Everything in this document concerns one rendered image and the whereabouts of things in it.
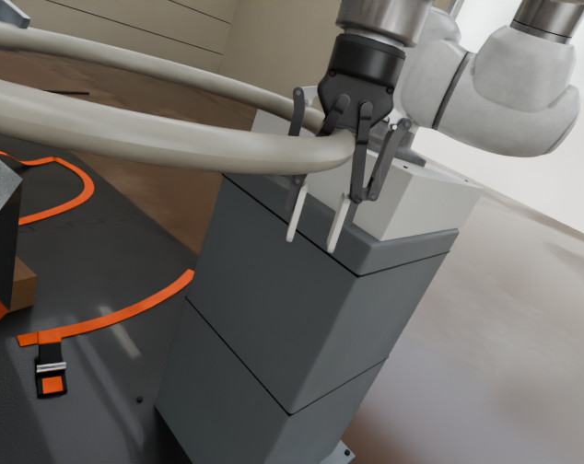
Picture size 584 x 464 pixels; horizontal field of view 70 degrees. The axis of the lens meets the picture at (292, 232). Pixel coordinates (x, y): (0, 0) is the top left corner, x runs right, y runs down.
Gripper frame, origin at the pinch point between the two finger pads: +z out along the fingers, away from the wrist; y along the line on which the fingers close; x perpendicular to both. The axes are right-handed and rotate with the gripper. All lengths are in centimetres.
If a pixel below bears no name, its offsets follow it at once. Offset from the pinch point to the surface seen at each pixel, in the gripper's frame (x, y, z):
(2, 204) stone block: -27, 56, 23
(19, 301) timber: -62, 75, 74
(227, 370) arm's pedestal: -29, 6, 51
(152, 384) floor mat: -50, 27, 82
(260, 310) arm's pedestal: -26.3, 2.4, 31.8
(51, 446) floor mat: -23, 42, 81
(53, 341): -50, 57, 74
